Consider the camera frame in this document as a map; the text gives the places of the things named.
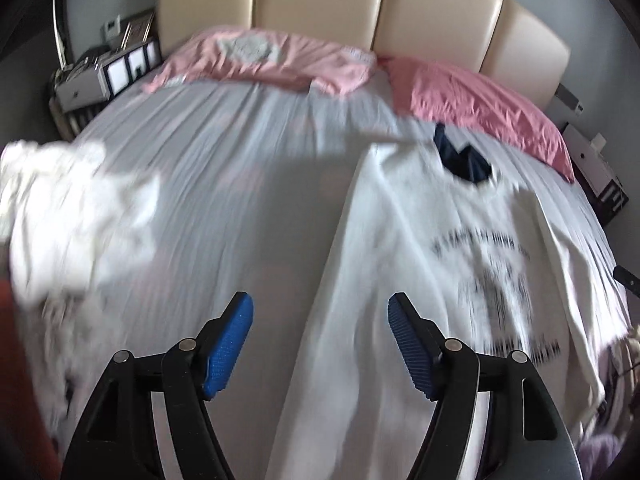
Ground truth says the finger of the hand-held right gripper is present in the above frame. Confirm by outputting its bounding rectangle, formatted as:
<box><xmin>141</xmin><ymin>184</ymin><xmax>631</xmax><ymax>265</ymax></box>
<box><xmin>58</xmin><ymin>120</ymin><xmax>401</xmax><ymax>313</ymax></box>
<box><xmin>614</xmin><ymin>266</ymin><xmax>640</xmax><ymax>297</ymax></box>

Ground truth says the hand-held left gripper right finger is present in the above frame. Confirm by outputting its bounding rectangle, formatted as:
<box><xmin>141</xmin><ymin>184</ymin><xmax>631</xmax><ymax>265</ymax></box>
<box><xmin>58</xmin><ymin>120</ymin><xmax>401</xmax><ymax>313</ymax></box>
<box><xmin>386</xmin><ymin>291</ymin><xmax>583</xmax><ymax>480</ymax></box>

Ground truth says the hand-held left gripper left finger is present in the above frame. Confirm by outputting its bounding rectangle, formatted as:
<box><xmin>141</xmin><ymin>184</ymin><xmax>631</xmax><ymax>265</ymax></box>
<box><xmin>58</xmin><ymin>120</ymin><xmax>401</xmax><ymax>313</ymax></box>
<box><xmin>62</xmin><ymin>290</ymin><xmax>255</xmax><ymax>480</ymax></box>

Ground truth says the white printed shirt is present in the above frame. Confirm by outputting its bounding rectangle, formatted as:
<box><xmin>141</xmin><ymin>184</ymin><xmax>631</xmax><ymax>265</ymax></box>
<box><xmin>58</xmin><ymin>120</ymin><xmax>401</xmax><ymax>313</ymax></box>
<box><xmin>270</xmin><ymin>132</ymin><xmax>631</xmax><ymax>480</ymax></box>

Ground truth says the pile of white clothes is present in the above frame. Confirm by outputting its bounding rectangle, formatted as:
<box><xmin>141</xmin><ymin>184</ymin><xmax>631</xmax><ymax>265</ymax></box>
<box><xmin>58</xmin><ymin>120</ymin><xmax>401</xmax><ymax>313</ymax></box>
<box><xmin>0</xmin><ymin>139</ymin><xmax>168</xmax><ymax>436</ymax></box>

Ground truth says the white and black nightstand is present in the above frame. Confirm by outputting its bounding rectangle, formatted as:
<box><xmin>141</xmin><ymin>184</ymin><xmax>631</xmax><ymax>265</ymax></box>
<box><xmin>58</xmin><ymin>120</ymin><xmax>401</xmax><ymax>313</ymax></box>
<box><xmin>560</xmin><ymin>122</ymin><xmax>628</xmax><ymax>226</ymax></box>
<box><xmin>54</xmin><ymin>42</ymin><xmax>162</xmax><ymax>111</ymax></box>

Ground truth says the purple fuzzy cloth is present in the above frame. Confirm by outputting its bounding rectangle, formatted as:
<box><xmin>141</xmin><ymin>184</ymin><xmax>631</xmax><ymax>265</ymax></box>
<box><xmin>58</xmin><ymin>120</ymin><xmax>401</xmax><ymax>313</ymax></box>
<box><xmin>575</xmin><ymin>430</ymin><xmax>631</xmax><ymax>480</ymax></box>

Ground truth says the bed with pale sheet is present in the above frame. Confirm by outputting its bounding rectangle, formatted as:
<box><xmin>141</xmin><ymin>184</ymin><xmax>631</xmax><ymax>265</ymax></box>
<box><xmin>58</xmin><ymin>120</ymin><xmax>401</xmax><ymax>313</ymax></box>
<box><xmin>65</xmin><ymin>75</ymin><xmax>636</xmax><ymax>480</ymax></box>

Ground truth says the dark navy cloth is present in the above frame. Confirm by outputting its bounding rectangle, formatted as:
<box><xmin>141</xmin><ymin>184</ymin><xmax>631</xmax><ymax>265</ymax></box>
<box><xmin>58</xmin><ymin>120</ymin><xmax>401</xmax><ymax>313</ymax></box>
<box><xmin>432</xmin><ymin>124</ymin><xmax>493</xmax><ymax>184</ymax></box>

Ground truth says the orange cloth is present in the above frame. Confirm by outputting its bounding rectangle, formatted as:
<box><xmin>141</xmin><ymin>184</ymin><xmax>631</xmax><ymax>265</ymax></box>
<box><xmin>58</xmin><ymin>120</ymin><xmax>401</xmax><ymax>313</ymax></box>
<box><xmin>0</xmin><ymin>280</ymin><xmax>61</xmax><ymax>480</ymax></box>

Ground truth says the plain pink pillow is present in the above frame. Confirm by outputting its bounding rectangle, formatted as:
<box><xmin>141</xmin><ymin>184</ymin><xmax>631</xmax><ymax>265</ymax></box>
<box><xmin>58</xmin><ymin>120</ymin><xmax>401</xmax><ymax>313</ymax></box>
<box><xmin>380</xmin><ymin>55</ymin><xmax>576</xmax><ymax>184</ymax></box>

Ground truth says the pink pillow with white print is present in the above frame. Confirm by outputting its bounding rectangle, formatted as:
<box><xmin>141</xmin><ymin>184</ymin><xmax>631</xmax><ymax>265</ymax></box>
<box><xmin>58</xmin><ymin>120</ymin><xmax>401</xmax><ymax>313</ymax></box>
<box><xmin>141</xmin><ymin>27</ymin><xmax>378</xmax><ymax>97</ymax></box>

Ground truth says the curved white lamp pole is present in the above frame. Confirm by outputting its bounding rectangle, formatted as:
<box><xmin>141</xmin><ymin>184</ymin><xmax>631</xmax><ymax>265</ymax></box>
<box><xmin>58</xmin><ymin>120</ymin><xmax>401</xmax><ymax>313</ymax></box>
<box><xmin>52</xmin><ymin>0</ymin><xmax>69</xmax><ymax>68</ymax></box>

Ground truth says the wall switch panel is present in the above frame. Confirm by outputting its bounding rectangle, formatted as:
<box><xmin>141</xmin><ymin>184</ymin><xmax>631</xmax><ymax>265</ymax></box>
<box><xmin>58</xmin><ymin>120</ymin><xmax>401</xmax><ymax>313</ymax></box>
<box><xmin>555</xmin><ymin>82</ymin><xmax>586</xmax><ymax>116</ymax></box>

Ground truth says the picture frame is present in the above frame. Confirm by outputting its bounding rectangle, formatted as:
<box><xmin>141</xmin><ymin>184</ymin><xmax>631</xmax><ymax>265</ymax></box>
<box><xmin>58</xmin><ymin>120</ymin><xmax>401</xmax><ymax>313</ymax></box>
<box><xmin>120</xmin><ymin>10</ymin><xmax>156</xmax><ymax>48</ymax></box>

